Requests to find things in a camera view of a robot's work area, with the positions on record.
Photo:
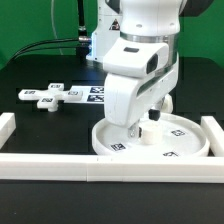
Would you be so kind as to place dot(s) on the white front fence bar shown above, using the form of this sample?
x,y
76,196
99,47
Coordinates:
x,y
106,168

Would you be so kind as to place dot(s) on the white fence bar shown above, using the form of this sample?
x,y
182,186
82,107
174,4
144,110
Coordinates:
x,y
106,168
215,135
7,127

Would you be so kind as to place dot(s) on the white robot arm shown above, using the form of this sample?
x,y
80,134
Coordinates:
x,y
136,44

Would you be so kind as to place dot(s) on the white round table top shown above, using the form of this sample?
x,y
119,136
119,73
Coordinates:
x,y
170,136

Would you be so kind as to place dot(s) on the white right fence bar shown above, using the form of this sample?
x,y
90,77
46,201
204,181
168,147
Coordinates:
x,y
215,135

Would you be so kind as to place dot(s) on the white cross-shaped table base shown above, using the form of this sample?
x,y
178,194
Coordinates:
x,y
49,98

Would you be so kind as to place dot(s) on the black vertical cable connector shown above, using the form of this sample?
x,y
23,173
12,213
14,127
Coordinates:
x,y
82,32

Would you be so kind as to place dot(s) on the white left fence bar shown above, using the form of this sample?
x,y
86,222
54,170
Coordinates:
x,y
7,127

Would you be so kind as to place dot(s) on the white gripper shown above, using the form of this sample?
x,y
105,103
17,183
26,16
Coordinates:
x,y
134,84

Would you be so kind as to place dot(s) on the white marker sheet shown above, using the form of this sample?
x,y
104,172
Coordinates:
x,y
86,95

